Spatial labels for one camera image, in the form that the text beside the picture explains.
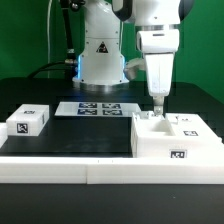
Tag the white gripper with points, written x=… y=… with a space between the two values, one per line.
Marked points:
x=158 y=49

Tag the white cabinet door panel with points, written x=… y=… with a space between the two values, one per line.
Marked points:
x=150 y=117
x=189 y=125

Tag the white cabinet body box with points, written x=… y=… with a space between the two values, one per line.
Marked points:
x=155 y=140

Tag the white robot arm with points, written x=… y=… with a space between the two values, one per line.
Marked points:
x=101 y=65

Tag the white cabinet top block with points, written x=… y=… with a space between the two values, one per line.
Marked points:
x=28 y=120

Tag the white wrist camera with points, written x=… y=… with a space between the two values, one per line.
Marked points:
x=132 y=67

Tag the white marker base plate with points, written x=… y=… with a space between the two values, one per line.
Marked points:
x=94 y=109

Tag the white border fence rail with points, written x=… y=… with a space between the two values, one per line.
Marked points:
x=207 y=169

